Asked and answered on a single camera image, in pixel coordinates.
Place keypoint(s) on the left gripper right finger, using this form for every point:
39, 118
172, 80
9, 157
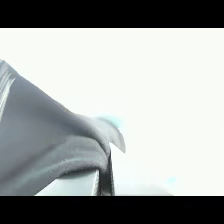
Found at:
107, 181

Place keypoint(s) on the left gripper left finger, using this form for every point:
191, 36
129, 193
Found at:
76, 186

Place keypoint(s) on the black garment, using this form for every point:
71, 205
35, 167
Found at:
43, 133

